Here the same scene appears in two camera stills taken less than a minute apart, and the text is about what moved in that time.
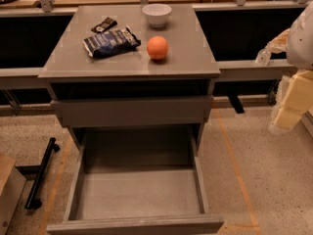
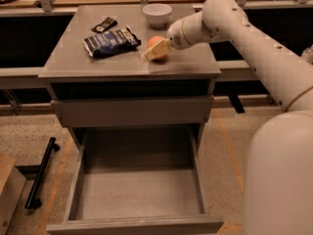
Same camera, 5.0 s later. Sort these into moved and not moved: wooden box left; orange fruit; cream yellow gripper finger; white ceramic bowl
Moved: cream yellow gripper finger
Not moved: wooden box left; orange fruit; white ceramic bowl
